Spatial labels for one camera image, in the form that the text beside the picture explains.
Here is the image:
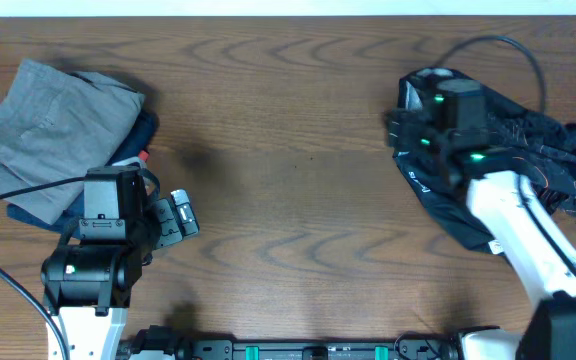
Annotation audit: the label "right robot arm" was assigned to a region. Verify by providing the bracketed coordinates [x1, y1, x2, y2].
[387, 74, 576, 359]

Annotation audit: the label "folded dark blue garment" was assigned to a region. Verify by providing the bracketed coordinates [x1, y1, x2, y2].
[6, 110, 158, 233]

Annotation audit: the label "folded red garment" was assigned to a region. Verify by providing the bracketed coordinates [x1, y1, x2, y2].
[138, 150, 149, 162]

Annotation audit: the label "folded grey shorts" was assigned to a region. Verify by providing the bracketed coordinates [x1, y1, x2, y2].
[0, 59, 145, 224]

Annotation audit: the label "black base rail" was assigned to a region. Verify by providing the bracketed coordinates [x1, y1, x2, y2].
[115, 326, 460, 360]

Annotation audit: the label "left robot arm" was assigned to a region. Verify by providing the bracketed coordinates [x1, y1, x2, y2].
[41, 166, 199, 359]

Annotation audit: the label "black patterned sports jersey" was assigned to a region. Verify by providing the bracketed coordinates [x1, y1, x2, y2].
[393, 87, 576, 254]

